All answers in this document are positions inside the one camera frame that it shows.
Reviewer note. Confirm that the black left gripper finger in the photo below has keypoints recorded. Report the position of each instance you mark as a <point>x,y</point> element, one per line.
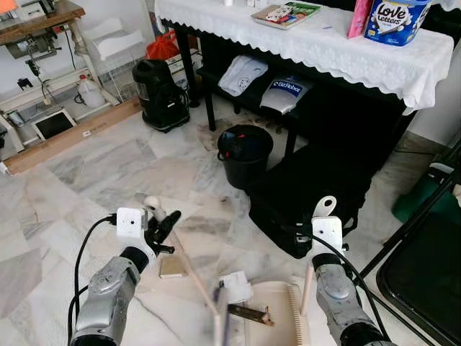
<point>168,222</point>

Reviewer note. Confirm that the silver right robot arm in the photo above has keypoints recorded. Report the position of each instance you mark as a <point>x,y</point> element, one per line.
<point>335,288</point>

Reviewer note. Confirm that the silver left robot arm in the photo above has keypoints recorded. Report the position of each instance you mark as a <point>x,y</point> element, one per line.
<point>108,295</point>

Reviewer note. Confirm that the tan cardboard scrap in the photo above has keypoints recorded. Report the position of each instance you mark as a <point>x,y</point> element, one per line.
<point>173,267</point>

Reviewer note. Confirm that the white crumpled paper scrap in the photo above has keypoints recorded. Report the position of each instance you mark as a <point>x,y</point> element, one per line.
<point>236,287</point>

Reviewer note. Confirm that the black round waste bin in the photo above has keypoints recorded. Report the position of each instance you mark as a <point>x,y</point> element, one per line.
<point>245,155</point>

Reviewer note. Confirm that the brown stick scrap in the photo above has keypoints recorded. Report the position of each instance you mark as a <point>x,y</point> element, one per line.
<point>252,313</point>

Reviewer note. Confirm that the black canister vacuum cleaner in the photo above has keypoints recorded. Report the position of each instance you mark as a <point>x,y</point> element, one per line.
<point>160,94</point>

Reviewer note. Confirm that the long wooden plank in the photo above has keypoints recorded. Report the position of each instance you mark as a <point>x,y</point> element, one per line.
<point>72,137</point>

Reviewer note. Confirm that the black fabric case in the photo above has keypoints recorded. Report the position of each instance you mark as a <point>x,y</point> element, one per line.
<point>310,191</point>

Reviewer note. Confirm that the white framed dark tablet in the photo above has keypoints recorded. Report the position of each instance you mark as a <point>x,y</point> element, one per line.
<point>54,125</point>

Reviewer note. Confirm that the white plastic jug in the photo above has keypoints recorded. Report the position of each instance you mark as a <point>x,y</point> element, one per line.
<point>90,94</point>

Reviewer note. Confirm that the green plastic container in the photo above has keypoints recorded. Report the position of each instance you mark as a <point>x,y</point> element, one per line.
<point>425,198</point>

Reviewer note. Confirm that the black folding chair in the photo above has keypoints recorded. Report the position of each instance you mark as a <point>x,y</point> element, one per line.
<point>425,281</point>

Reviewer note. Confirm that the plain white bag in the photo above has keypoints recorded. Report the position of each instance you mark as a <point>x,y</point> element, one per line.
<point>243,76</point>

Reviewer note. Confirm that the red plastic bag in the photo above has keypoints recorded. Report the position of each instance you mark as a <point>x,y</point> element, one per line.
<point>162,49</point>

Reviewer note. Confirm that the white bag with blue print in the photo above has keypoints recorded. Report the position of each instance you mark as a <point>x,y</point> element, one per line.
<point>287,94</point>

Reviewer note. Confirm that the table with white lace cloth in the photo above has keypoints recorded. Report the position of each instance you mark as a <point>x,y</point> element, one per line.
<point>324,47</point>

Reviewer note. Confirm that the colourful picture book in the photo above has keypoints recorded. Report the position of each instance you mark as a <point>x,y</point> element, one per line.
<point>287,14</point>

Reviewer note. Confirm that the sewing machine table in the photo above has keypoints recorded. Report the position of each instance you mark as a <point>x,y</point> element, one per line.
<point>36,21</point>

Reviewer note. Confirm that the pink carton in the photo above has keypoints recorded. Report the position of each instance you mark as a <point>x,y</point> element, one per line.
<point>359,18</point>

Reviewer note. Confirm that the blue Love Letters box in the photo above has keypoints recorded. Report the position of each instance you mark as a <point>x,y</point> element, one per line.
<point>396,21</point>

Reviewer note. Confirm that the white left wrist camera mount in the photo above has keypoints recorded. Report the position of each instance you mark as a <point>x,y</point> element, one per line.
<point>131,223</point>

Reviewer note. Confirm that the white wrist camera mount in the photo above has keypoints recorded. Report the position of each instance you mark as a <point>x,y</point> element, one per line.
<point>131,223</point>
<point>328,234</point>

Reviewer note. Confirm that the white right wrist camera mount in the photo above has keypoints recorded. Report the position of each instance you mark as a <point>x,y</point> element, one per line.
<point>328,234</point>

